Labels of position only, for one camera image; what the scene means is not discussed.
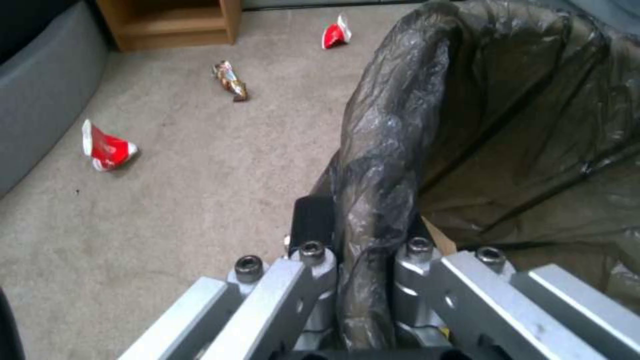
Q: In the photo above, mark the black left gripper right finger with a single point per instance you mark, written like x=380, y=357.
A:
x=480, y=296

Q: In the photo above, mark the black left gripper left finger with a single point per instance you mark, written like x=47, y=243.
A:
x=280, y=292

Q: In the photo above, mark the trash bin with black bag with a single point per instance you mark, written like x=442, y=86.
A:
x=480, y=123

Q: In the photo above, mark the brown candy bar wrapper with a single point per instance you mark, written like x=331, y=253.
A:
x=232, y=81

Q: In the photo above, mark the red white crumpled wrapper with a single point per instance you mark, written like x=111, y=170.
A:
x=106, y=148
x=336, y=33

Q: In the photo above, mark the wooden shelf cabinet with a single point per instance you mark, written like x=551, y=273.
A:
x=172, y=22

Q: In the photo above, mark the grey upholstered sofa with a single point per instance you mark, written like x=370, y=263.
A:
x=42, y=86

